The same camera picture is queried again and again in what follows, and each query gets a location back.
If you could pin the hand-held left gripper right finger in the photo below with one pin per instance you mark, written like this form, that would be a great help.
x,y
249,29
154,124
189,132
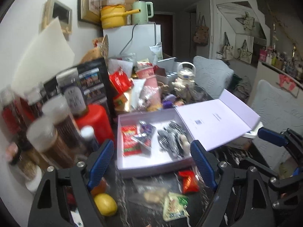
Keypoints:
x,y
202,165

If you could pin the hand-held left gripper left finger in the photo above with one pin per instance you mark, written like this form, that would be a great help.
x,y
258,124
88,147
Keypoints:
x,y
101,163

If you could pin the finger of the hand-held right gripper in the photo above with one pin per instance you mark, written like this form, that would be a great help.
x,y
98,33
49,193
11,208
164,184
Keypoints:
x,y
272,137
284,184

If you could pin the small red candy packet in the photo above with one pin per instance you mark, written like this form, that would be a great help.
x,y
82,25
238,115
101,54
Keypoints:
x,y
188,182

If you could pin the large red snack packet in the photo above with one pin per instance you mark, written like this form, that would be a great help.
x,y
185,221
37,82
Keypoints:
x,y
127,141

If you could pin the black white gingham lace cloth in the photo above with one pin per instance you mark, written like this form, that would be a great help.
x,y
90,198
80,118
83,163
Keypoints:
x,y
171,139

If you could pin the lavender cardboard box with lid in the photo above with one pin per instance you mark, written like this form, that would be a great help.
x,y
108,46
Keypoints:
x,y
213,120

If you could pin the purple silver snack packet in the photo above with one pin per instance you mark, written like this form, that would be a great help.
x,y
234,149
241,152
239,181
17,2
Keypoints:
x,y
143,140

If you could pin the green snack packet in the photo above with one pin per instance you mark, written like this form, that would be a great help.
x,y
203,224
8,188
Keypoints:
x,y
175,205

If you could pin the clear zip bag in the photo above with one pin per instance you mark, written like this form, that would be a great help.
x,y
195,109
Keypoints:
x,y
151,192

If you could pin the blue tablet tube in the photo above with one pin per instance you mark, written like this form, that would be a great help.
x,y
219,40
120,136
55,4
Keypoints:
x,y
90,141

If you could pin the grey padded chair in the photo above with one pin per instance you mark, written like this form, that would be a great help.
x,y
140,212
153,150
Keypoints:
x,y
211,73
277,106

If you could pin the yellow lemon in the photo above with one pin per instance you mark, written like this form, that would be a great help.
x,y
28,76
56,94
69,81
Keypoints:
x,y
105,204

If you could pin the red plastic canister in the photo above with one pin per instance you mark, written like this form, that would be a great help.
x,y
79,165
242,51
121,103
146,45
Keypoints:
x,y
97,120

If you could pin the pink ribbon bow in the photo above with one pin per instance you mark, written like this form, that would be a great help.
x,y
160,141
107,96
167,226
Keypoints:
x,y
287,80

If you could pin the gold foil pouch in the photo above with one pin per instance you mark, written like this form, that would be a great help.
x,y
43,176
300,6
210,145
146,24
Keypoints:
x,y
122,102

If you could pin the cluster of clear plastic jars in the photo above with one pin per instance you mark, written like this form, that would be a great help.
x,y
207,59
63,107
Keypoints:
x,y
47,127

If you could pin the purple tassel sachet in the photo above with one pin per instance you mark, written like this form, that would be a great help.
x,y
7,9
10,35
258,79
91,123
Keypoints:
x,y
169,102

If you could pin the clear glass cup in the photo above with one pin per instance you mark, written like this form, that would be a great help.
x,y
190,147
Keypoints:
x,y
200,93

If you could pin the row of bottles on counter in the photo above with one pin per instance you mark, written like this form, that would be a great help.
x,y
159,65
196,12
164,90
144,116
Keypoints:
x,y
281,60

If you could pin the black stand-up pouch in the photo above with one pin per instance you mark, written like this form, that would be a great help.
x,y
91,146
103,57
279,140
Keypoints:
x,y
97,85

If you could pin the plain white pouch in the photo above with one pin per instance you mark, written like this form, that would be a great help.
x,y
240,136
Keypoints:
x,y
137,92

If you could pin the red foil bag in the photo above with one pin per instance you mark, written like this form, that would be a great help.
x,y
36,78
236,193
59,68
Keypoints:
x,y
119,80

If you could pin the white astronaut water bottle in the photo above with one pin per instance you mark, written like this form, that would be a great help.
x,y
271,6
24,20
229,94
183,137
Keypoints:
x,y
185,80

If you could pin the white tote bag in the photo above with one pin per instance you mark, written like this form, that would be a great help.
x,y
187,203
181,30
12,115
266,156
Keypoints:
x,y
245,54
226,50

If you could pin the beige mug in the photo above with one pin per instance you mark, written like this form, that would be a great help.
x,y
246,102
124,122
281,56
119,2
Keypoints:
x,y
163,86

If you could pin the pink tumbler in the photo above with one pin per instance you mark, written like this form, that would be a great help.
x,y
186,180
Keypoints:
x,y
152,89

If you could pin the white printed papers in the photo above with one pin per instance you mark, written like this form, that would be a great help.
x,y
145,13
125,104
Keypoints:
x,y
120,65

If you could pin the pink instant noodle cup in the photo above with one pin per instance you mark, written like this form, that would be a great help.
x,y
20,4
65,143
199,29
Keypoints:
x,y
146,73

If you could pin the grey storage box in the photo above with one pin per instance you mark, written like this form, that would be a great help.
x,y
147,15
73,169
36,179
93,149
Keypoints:
x,y
167,63

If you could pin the brown kraft paper bag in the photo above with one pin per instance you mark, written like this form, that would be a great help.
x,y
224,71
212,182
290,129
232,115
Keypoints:
x,y
92,55

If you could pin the round woven fan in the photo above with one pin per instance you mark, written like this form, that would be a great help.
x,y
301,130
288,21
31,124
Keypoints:
x,y
104,47

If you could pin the star-shaped bag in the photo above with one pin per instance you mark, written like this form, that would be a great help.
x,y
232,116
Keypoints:
x,y
246,21

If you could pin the white and green pouch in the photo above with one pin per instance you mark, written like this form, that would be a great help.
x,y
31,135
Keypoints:
x,y
157,53

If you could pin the white foam board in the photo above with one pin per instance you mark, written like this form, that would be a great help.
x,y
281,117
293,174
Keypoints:
x,y
45,52

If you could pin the brown tote bag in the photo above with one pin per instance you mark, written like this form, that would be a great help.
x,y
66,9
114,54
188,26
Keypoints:
x,y
201,34

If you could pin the white mini fridge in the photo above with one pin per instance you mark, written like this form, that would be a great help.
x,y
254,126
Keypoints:
x,y
144,36

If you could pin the yellow cooking pot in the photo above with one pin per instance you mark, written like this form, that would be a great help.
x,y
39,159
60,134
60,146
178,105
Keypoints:
x,y
112,16

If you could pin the pale green electric kettle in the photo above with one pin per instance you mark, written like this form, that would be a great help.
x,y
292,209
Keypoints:
x,y
140,13

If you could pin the large framed picture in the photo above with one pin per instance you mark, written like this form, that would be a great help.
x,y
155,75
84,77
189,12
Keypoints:
x,y
91,0

